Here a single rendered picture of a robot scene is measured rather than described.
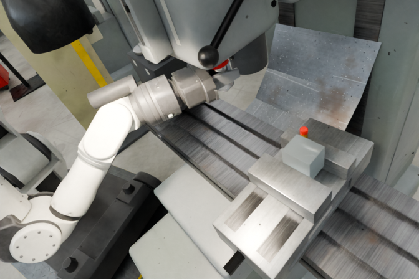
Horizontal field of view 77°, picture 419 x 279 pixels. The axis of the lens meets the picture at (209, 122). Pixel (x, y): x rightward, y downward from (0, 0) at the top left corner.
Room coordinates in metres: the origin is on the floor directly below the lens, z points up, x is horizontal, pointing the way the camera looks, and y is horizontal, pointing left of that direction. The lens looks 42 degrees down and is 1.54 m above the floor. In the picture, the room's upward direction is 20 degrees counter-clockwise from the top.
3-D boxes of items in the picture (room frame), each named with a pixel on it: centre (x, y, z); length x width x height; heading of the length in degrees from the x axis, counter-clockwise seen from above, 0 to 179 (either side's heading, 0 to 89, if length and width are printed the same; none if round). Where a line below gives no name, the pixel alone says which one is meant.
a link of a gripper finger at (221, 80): (0.45, -0.06, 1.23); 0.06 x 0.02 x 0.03; 98
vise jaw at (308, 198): (0.27, -0.10, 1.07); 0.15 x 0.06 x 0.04; 30
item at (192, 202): (0.48, -0.06, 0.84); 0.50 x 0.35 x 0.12; 117
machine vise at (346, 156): (0.28, -0.12, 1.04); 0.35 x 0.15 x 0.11; 120
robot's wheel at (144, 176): (0.86, 0.39, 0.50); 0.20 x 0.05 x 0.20; 47
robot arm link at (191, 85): (0.46, 0.03, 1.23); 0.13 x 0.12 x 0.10; 8
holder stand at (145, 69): (0.84, 0.09, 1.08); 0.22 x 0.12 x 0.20; 24
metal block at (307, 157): (0.30, -0.15, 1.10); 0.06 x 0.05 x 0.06; 30
